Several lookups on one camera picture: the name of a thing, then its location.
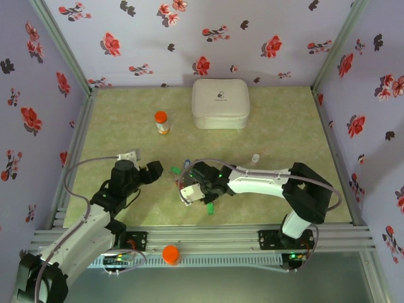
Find keyring bunch with coloured tags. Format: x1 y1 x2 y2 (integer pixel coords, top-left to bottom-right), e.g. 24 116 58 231
169 158 194 192

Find green and black key tags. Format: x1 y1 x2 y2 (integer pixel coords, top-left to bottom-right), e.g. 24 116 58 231
201 198 218 217

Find orange capped pill bottle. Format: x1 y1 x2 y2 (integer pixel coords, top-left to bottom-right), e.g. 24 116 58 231
154 110 170 136

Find small circuit board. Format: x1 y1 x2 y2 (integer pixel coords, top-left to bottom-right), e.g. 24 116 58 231
287 251 309 264
103 254 133 268

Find orange plastic cylinder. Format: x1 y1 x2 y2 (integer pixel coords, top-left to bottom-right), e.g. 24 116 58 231
162 244 181 266

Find white zipped medicine pouch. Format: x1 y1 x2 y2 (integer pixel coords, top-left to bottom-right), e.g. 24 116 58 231
191 78 251 130

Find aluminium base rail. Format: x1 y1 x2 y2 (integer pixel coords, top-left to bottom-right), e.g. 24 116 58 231
30 224 377 254

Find grey left arm cable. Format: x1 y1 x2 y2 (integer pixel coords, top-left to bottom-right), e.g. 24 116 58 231
33 154 122 303

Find aluminium frame side rail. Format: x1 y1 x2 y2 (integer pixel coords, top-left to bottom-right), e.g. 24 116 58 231
311 86 370 227
50 88 99 228

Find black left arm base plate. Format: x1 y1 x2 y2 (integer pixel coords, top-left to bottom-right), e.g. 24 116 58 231
113 231 148 254

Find grey slotted cable duct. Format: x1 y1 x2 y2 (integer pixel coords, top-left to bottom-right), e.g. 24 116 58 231
86 253 283 270

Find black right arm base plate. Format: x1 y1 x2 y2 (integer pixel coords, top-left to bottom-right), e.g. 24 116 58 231
258 229 316 252

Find thin grey looped cable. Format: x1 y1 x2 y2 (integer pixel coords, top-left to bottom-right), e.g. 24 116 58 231
101 244 146 278

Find aluminium frame post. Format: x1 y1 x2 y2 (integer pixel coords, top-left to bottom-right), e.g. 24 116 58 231
311 0 370 95
28 0 98 95

